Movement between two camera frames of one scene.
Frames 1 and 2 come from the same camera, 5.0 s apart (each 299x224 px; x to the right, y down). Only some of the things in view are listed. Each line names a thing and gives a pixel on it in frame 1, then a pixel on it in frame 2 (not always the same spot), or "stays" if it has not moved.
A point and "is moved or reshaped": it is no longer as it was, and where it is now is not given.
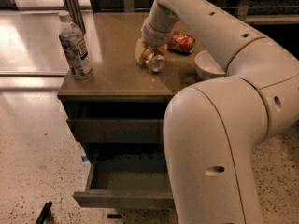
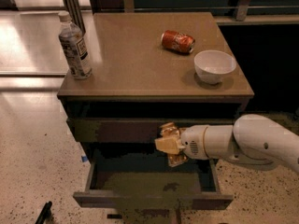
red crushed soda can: [180, 43] stays
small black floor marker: [114, 216] stays
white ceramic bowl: [206, 66] stays
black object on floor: [45, 214] stays
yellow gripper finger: [138, 49] to [170, 145]
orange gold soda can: [155, 63] is moved or reshaped
